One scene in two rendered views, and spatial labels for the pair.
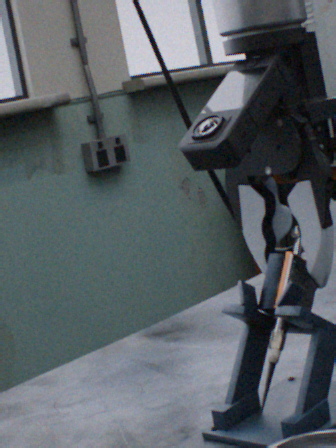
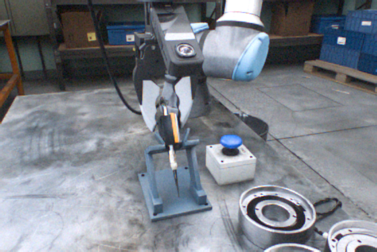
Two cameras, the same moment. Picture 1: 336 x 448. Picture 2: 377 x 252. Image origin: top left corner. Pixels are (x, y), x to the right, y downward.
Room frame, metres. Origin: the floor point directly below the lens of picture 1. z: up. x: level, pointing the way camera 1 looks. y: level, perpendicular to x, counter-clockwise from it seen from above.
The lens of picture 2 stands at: (0.40, 0.31, 1.13)
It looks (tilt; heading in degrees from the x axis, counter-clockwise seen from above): 26 degrees down; 298
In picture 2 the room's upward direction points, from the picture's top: straight up
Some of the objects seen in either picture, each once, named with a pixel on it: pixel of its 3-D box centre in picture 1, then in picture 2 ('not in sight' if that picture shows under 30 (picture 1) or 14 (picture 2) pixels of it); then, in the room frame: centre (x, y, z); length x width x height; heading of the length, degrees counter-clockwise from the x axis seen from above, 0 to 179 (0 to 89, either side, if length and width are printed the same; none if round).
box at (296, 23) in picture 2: not in sight; (289, 17); (1.27, -4.33, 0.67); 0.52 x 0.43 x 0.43; 44
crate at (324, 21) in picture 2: not in sight; (328, 23); (0.82, -4.78, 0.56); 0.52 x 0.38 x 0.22; 41
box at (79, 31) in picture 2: not in sight; (81, 27); (3.19, -2.43, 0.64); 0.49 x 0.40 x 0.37; 49
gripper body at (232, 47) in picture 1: (282, 104); (160, 34); (0.67, -0.11, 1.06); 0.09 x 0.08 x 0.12; 135
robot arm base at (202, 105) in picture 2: not in sight; (185, 91); (0.80, -0.44, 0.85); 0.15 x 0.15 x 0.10
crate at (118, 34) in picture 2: not in sight; (129, 33); (2.82, -2.82, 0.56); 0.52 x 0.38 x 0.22; 41
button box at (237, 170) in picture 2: not in sight; (228, 160); (0.57, -0.18, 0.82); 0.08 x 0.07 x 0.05; 134
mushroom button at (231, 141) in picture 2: not in sight; (230, 149); (0.57, -0.18, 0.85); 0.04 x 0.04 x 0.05
